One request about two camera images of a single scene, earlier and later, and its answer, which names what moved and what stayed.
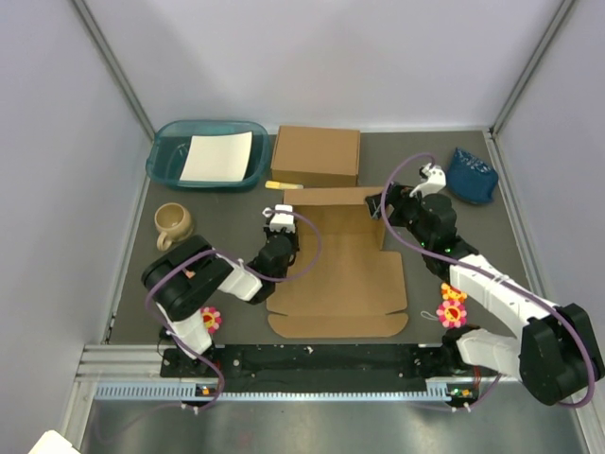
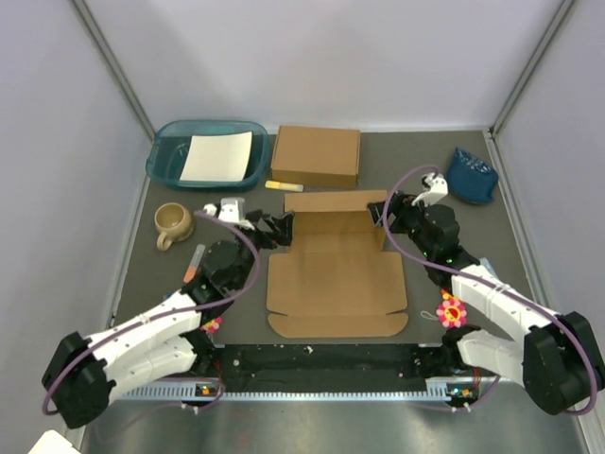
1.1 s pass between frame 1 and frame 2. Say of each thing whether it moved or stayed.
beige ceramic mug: stayed
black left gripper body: moved
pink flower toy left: stayed
